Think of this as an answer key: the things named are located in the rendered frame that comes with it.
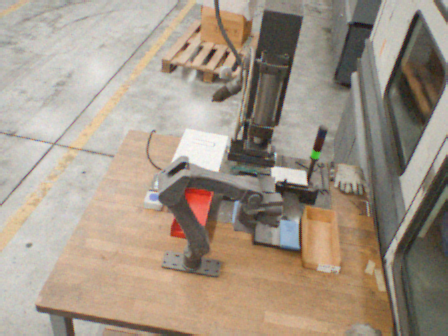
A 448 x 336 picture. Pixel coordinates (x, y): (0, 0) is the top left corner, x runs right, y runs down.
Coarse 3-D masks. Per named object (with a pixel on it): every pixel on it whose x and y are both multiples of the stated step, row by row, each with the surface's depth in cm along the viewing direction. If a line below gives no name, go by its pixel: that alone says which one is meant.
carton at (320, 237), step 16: (320, 208) 171; (304, 224) 166; (320, 224) 173; (336, 224) 165; (304, 240) 160; (320, 240) 166; (336, 240) 160; (304, 256) 155; (320, 256) 160; (336, 256) 157; (336, 272) 155
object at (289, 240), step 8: (280, 224) 168; (288, 224) 169; (296, 224) 169; (280, 232) 165; (288, 232) 165; (296, 232) 166; (280, 240) 162; (288, 240) 162; (296, 240) 162; (288, 248) 159; (296, 248) 158
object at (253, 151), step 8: (232, 144) 168; (240, 144) 168; (248, 144) 162; (256, 144) 162; (264, 144) 163; (232, 152) 164; (240, 152) 164; (248, 152) 161; (256, 152) 161; (264, 152) 160; (272, 152) 167; (232, 160) 165; (240, 160) 165; (248, 160) 165; (256, 160) 164; (264, 160) 163; (272, 160) 163
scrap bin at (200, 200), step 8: (184, 192) 178; (192, 192) 179; (200, 192) 178; (208, 192) 178; (192, 200) 176; (200, 200) 176; (208, 200) 177; (192, 208) 172; (200, 208) 173; (208, 208) 165; (200, 216) 169; (208, 216) 170; (176, 224) 164; (176, 232) 158
